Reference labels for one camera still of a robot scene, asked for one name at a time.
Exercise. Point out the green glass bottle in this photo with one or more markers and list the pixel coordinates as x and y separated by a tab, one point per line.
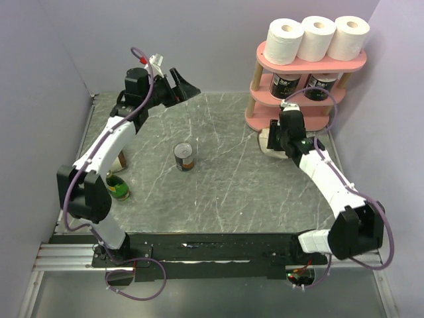
117	187

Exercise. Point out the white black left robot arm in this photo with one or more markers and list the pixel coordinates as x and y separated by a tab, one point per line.
82	186

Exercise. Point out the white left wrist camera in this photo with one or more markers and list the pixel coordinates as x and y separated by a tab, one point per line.
155	62

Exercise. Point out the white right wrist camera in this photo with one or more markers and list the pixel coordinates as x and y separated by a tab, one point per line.
288	106

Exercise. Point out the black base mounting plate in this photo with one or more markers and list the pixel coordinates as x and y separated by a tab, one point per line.
153	256

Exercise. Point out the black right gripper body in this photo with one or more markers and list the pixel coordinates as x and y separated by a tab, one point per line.
277	138

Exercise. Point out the black paper roll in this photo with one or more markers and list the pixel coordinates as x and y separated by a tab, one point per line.
283	85
324	81

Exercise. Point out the white paper towel roll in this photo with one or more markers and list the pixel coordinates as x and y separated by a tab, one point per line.
283	41
317	36
348	39

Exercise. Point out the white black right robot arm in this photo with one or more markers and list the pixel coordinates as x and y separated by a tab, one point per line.
358	226

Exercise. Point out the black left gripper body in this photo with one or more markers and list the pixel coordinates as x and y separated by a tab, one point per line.
162	93

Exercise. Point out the metal food tin can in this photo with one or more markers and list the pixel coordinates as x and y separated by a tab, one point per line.
183	154

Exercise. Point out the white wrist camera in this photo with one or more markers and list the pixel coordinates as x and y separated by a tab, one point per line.
288	106
155	62

